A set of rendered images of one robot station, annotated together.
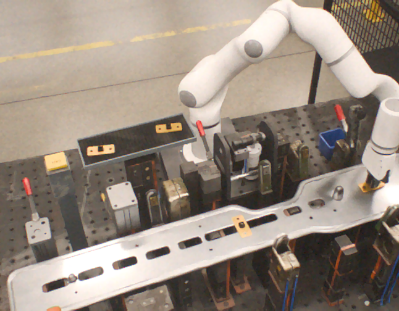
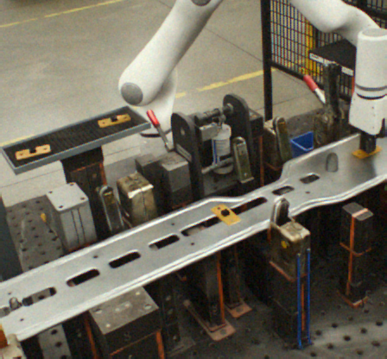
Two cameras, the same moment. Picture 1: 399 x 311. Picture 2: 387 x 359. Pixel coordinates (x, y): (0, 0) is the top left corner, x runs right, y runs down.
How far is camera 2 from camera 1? 0.50 m
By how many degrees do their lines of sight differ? 14
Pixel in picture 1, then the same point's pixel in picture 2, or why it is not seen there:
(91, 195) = (29, 250)
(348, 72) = not seen: outside the picture
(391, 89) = (364, 24)
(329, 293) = (349, 292)
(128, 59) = not seen: hidden behind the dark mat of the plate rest
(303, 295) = (317, 304)
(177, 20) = (104, 104)
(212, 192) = (180, 189)
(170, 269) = (145, 273)
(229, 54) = (173, 22)
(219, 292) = (212, 315)
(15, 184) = not seen: outside the picture
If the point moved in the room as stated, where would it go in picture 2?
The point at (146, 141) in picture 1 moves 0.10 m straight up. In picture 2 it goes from (89, 135) to (82, 101)
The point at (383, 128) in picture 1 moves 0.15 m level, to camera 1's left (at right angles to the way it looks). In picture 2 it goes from (367, 61) to (309, 71)
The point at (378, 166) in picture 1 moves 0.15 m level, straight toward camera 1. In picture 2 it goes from (371, 116) to (371, 145)
